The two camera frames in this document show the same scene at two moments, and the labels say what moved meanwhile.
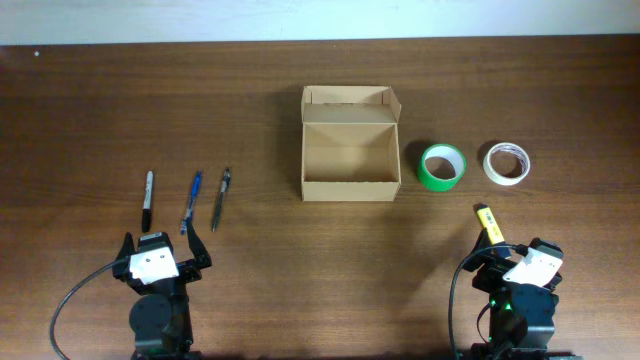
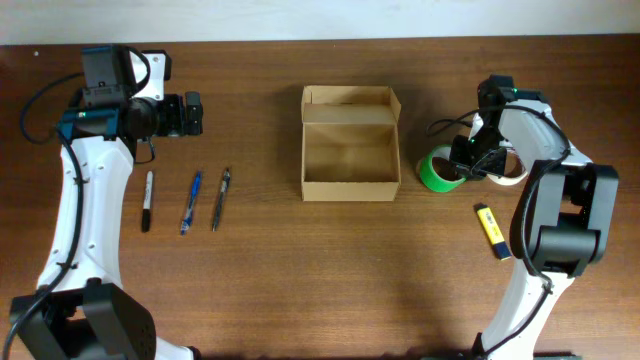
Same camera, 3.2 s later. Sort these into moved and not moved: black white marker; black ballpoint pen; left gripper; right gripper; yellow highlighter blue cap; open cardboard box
Moved: left gripper; right gripper
Not moved: open cardboard box; black ballpoint pen; yellow highlighter blue cap; black white marker
